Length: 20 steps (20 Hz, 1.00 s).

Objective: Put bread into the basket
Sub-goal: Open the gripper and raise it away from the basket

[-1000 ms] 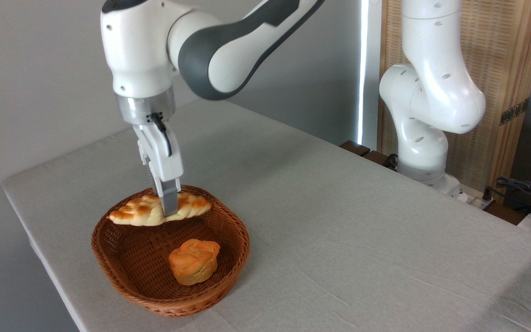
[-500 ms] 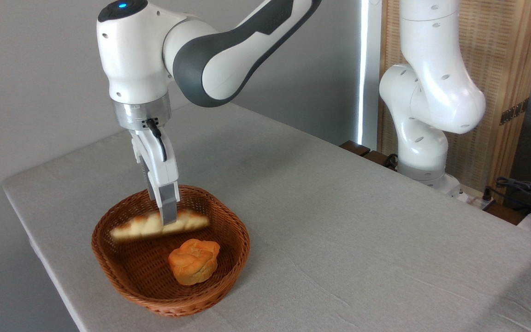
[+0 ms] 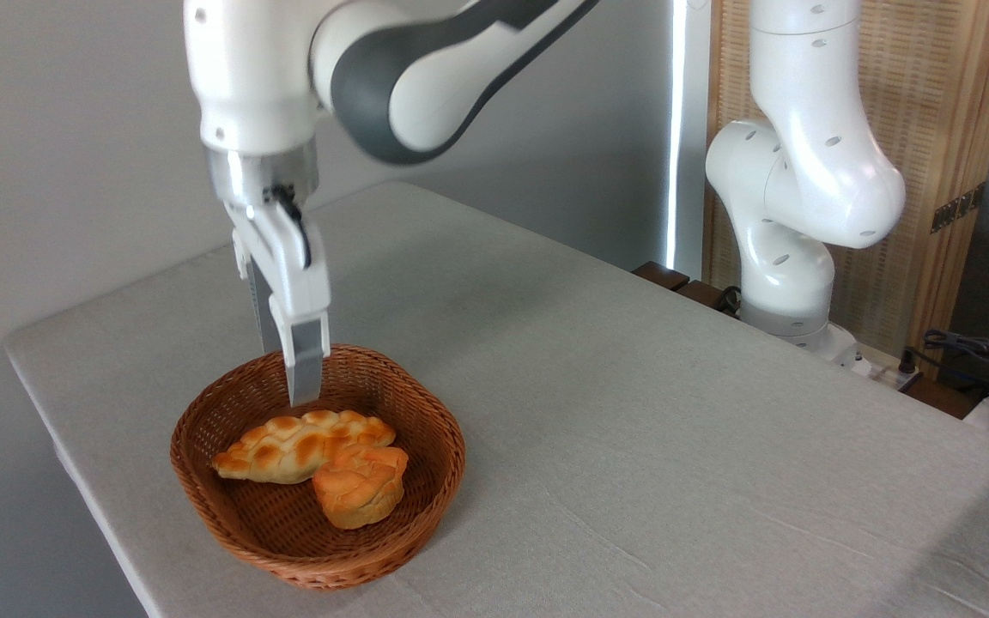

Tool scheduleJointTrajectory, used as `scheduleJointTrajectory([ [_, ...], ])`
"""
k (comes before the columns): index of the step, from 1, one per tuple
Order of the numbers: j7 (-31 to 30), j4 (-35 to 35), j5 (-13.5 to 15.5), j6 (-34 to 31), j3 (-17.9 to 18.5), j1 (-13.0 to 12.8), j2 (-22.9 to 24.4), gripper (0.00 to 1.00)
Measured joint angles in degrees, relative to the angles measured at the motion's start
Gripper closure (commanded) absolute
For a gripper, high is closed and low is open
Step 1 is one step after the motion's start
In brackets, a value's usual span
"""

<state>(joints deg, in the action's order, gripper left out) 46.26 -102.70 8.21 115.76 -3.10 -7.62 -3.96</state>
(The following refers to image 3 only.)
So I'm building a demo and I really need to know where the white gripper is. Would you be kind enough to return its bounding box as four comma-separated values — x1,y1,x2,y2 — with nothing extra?
227,201,333,408

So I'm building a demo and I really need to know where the long braided bread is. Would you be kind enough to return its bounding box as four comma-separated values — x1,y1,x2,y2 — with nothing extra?
211,409,397,486

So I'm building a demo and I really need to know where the round bread bun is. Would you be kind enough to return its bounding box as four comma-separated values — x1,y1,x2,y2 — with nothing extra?
312,446,410,530

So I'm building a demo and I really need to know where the brown wicker basket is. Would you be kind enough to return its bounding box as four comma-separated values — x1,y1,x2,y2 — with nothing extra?
170,343,467,591

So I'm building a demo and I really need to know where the dark brown wooden board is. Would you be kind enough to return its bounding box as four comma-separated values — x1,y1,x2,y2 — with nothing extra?
632,261,744,318

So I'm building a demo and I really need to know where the grey tablecloth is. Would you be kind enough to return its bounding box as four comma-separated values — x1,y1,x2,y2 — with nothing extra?
3,180,989,618

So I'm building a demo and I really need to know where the white power strip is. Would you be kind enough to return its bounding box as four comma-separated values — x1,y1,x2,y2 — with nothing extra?
842,342,925,392

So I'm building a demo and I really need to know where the dark metal screen hinge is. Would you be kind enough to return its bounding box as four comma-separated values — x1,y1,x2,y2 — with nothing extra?
931,182,987,234

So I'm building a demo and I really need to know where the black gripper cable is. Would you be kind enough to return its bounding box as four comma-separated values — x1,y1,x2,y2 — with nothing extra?
264,185,313,269

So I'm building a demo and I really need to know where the white vertical frame strip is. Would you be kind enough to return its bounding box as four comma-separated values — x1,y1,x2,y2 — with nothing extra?
664,0,713,280

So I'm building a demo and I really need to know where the black cable bundle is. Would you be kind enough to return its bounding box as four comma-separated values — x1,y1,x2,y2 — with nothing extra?
902,328,989,404

